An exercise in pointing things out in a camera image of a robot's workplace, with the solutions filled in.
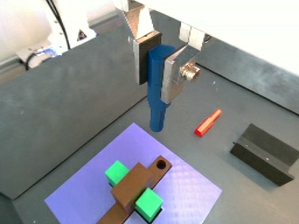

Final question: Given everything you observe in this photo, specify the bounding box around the green block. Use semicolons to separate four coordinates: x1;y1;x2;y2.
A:
106;161;164;223

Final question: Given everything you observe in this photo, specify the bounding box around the purple board block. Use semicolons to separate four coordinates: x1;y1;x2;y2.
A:
44;124;222;224

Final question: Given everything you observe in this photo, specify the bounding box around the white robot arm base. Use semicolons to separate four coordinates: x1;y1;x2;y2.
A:
16;0;98;70

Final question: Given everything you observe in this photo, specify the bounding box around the red peg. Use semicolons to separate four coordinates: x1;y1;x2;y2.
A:
194;109;222;137

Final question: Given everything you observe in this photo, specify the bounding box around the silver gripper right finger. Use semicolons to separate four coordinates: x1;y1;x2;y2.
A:
162;24;215;103

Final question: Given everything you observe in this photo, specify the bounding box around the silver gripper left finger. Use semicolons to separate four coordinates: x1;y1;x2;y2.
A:
114;0;162;85

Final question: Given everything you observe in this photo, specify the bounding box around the brown slotted bracket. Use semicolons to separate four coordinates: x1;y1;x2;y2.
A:
98;156;173;224

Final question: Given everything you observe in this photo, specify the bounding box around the blue peg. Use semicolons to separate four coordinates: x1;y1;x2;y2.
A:
147;45;175;132

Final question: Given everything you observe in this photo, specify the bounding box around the black angle bracket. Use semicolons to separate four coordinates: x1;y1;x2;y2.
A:
230;124;299;186

